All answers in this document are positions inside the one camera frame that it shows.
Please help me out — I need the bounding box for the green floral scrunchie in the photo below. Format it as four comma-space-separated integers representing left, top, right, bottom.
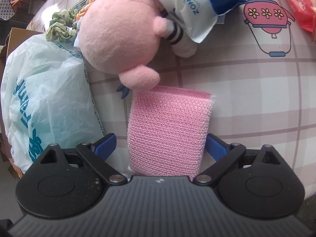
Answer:
46, 8, 79, 44

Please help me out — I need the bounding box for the pink mesh sponge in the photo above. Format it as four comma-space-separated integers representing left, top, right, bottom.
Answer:
127, 86, 214, 179

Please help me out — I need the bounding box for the white green plastic bag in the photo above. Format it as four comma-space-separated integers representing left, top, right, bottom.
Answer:
1, 34, 104, 172

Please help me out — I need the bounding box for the cardboard box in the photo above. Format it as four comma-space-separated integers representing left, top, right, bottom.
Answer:
1, 27, 41, 179

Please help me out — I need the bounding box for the pink plush doll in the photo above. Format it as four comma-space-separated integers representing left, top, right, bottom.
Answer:
75, 0, 197, 90

